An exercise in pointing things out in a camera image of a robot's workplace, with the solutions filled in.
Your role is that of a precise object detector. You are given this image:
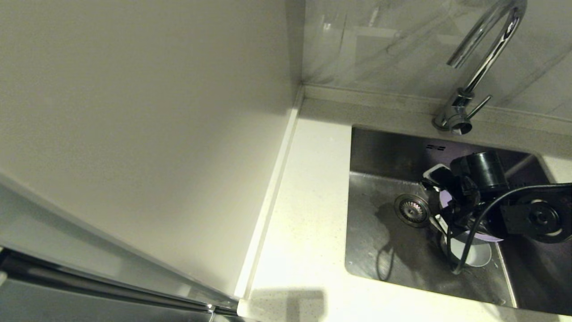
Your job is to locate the purple plate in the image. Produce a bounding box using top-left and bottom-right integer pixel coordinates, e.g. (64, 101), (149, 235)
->
(439, 189), (505, 243)

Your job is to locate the pale blue round bowl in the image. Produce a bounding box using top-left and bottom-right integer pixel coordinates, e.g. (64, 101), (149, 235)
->
(441, 230), (492, 268)

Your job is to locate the chrome gooseneck faucet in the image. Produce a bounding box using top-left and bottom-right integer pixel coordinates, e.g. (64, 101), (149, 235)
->
(433, 0), (529, 136)

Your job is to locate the stainless steel sink basin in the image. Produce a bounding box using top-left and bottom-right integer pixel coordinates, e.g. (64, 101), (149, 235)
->
(344, 126), (572, 316)

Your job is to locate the round metal drain strainer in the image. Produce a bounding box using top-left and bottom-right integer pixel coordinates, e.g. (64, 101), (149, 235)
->
(393, 194), (432, 228)

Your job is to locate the tall silver door refrigerator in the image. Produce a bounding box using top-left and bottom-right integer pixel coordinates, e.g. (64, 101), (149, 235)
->
(0, 0), (304, 322)

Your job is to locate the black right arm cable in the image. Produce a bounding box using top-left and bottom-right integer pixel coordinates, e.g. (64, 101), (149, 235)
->
(446, 183), (572, 275)

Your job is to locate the chrome bar door handle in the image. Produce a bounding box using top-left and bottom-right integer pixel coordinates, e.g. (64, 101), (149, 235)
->
(0, 250), (251, 322)

